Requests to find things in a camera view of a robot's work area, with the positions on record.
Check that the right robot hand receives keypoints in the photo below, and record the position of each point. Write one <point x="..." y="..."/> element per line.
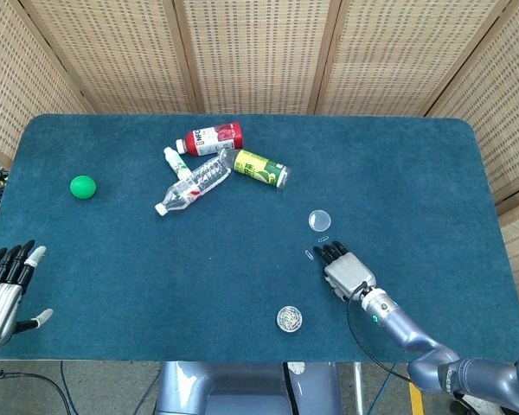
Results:
<point x="350" y="274"/>

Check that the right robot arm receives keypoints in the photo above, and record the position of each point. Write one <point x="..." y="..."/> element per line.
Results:
<point x="400" y="324"/>

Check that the round container of paperclips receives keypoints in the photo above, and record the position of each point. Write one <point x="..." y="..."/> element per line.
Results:
<point x="290" y="319"/>

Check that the clear round lid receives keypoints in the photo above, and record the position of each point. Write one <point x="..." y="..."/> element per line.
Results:
<point x="320" y="221"/>

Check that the white round torso fitting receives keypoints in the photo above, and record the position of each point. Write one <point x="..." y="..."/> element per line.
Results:
<point x="296" y="368"/>

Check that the blue felt table mat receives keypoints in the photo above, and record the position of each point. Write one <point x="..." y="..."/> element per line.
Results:
<point x="242" y="259"/>

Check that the metal table leg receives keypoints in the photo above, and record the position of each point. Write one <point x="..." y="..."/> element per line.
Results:
<point x="358" y="389"/>

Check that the green yellow label bottle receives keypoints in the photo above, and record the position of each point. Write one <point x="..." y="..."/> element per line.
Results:
<point x="259" y="168"/>

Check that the yellow floor tape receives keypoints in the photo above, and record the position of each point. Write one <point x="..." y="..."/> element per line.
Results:
<point x="416" y="404"/>

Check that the green ball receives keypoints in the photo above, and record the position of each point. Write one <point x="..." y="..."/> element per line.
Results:
<point x="83" y="187"/>

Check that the clear plastic water bottle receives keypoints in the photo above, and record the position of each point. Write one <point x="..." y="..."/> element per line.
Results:
<point x="199" y="179"/>

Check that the red juice bottle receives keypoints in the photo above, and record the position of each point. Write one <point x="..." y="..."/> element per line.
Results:
<point x="216" y="137"/>

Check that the blue grey robot torso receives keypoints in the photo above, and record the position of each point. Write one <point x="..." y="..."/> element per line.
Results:
<point x="190" y="389"/>

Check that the small white bottle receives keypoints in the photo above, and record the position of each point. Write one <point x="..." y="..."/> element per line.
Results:
<point x="175" y="161"/>

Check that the woven wooden screen panel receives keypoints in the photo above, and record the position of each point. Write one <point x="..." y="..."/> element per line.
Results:
<point x="112" y="56"/>
<point x="393" y="56"/>
<point x="501" y="108"/>
<point x="259" y="56"/>
<point x="8" y="86"/>

